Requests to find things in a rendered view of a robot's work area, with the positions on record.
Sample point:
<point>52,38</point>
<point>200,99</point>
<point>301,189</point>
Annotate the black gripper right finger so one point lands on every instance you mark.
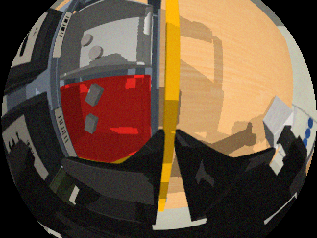
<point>209,175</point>

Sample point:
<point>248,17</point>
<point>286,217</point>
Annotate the red open bin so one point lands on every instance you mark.
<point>124,124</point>

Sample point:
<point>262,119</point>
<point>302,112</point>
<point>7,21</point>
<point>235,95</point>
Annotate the yellow long thin bar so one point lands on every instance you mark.
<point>171,93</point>

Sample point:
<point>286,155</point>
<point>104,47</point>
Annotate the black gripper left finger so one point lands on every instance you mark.
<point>136,179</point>

